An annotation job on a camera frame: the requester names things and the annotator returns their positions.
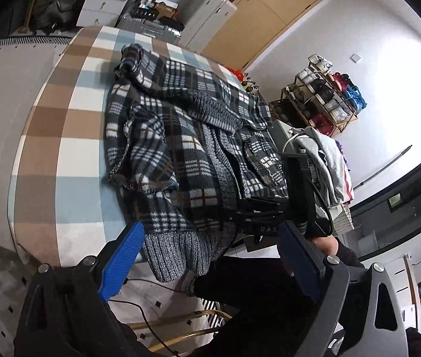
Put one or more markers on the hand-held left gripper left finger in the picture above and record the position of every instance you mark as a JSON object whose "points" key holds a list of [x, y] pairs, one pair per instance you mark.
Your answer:
{"points": [[121, 260]]}

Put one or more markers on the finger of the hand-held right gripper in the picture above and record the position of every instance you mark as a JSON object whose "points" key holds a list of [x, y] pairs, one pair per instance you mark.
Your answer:
{"points": [[262, 204], [258, 223]]}

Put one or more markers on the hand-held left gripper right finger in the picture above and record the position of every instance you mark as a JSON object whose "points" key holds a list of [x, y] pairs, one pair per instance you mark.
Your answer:
{"points": [[299, 260]]}

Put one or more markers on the plaid knit cardigan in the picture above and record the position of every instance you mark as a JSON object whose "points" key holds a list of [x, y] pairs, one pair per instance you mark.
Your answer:
{"points": [[180, 148]]}

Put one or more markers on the pile of light clothes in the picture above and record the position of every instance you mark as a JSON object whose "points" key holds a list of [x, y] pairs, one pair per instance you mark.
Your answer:
{"points": [[327, 163]]}

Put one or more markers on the person's right hand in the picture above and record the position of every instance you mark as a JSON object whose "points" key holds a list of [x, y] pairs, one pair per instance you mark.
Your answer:
{"points": [[325, 246]]}

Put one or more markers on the white woven basket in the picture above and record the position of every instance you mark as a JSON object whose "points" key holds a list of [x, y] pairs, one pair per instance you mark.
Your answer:
{"points": [[342, 221]]}

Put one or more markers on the purple cloth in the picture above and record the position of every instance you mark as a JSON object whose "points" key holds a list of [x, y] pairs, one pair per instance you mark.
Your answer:
{"points": [[342, 152]]}

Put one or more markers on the person's black pants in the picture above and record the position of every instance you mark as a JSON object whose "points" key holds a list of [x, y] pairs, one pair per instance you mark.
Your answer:
{"points": [[255, 297]]}

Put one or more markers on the long metal rod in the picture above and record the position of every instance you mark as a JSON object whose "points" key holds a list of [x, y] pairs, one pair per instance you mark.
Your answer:
{"points": [[385, 165]]}

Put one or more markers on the patterned cloth heap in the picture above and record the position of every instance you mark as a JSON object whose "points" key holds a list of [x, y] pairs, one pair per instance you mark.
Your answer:
{"points": [[248, 83]]}

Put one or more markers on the orange plastic bag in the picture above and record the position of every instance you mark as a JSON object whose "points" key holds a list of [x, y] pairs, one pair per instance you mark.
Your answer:
{"points": [[232, 73]]}

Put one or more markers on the bed with checked sheet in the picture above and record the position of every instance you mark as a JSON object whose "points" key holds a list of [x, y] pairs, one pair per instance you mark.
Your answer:
{"points": [[69, 126]]}

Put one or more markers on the wooden door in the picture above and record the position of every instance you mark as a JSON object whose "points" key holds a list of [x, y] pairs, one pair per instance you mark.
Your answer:
{"points": [[262, 15]]}

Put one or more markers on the white upright suitcase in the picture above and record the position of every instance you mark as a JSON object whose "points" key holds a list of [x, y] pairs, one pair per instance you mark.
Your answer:
{"points": [[206, 22]]}

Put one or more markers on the silver ribbed suitcase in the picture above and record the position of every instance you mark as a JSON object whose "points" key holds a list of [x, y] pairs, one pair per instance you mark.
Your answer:
{"points": [[147, 28]]}

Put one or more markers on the small brown cardboard box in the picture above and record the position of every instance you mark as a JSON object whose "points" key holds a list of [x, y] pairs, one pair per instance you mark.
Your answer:
{"points": [[167, 9]]}

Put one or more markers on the black open crate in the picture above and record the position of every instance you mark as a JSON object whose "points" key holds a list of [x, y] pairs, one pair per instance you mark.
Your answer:
{"points": [[145, 13]]}

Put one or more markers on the dark green backpack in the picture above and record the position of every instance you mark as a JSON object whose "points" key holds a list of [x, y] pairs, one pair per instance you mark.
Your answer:
{"points": [[56, 5]]}

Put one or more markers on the golden curved metal frame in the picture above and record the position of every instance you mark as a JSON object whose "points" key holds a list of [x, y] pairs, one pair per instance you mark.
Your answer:
{"points": [[180, 319]]}

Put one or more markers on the white wall switch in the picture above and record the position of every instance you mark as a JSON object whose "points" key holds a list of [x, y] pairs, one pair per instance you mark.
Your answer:
{"points": [[356, 58]]}

